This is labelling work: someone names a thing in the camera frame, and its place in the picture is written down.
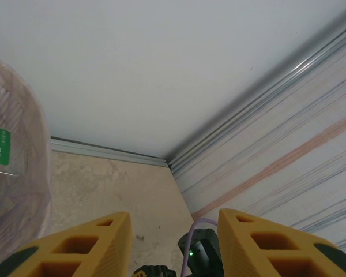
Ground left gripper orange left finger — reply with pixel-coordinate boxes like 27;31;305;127
0;211;133;277

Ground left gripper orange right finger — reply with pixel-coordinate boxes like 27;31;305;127
217;208;346;277

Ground clear bottle lime label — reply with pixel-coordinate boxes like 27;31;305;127
0;122;21;177

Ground beige bin with pink liner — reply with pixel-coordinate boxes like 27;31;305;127
0;51;53;254

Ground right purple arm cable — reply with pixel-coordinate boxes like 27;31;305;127
180;218;219;277

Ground aluminium back frame rail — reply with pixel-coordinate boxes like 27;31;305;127
50;136;174;169

